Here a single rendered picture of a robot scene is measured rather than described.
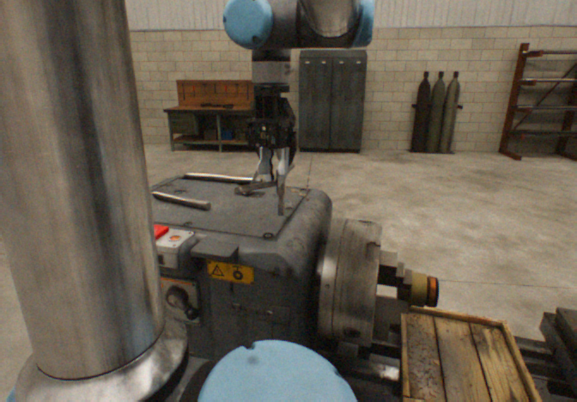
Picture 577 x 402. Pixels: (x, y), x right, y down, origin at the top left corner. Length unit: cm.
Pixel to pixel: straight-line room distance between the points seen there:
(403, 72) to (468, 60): 124
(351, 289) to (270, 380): 53
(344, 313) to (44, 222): 68
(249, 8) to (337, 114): 637
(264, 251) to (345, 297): 22
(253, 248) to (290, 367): 45
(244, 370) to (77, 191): 17
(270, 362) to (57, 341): 14
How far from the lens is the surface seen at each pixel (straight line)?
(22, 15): 21
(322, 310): 82
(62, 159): 21
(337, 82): 682
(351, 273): 79
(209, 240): 76
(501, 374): 110
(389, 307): 93
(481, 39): 792
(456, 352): 111
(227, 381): 28
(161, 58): 814
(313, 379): 29
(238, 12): 54
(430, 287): 92
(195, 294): 85
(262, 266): 71
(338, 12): 43
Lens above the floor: 160
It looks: 19 degrees down
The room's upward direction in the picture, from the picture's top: straight up
